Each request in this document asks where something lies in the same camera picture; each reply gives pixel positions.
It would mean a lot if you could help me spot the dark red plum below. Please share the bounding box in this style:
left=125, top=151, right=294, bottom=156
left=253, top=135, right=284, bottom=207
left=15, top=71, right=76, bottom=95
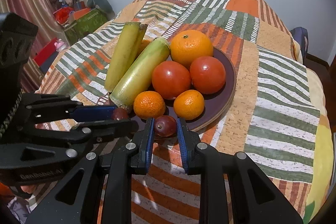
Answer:
left=154, top=115, right=177, bottom=138
left=111, top=107, right=129, bottom=121

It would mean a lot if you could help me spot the green sugarcane stalk piece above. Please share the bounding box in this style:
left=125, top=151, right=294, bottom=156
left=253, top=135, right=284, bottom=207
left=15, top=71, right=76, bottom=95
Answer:
left=109, top=37, right=170, bottom=112

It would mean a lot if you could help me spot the small mandarin orange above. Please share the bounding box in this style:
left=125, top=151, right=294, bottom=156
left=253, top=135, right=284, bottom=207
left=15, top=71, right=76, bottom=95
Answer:
left=133, top=91, right=166, bottom=120
left=173, top=90, right=205, bottom=121

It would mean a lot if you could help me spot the red tomato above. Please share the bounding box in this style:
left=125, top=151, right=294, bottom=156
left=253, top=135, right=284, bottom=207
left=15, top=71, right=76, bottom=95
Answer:
left=189, top=56, right=226, bottom=94
left=151, top=60, right=191, bottom=100

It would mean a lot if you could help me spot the person's left hand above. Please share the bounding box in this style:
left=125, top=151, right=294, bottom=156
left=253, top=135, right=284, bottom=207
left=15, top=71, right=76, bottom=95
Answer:
left=21, top=185, right=38, bottom=194

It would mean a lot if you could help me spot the pink toy figure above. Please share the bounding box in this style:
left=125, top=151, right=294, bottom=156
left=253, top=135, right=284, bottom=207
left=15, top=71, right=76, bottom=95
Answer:
left=54, top=39, right=68, bottom=52

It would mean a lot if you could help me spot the striped red curtain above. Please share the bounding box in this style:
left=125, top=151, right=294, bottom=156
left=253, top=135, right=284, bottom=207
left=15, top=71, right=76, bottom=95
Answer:
left=0, top=0, right=60, bottom=93

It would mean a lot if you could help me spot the green cardboard box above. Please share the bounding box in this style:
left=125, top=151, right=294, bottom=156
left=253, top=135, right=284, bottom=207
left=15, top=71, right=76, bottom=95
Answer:
left=64, top=9, right=108, bottom=45

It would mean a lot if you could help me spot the striped patchwork bedspread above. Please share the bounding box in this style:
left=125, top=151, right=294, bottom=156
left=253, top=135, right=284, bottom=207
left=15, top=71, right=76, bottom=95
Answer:
left=39, top=0, right=334, bottom=223

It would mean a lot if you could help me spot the dark purple round plate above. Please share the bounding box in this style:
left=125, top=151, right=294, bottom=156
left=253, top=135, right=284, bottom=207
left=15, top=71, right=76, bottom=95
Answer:
left=129, top=47, right=237, bottom=133

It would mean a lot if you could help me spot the large orange with sticker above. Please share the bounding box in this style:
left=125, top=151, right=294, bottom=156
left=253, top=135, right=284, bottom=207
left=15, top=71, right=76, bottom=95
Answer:
left=137, top=39, right=151, bottom=57

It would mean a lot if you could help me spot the dark blue backpack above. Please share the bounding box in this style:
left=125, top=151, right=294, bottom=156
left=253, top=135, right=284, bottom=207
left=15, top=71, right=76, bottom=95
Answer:
left=290, top=27, right=309, bottom=64

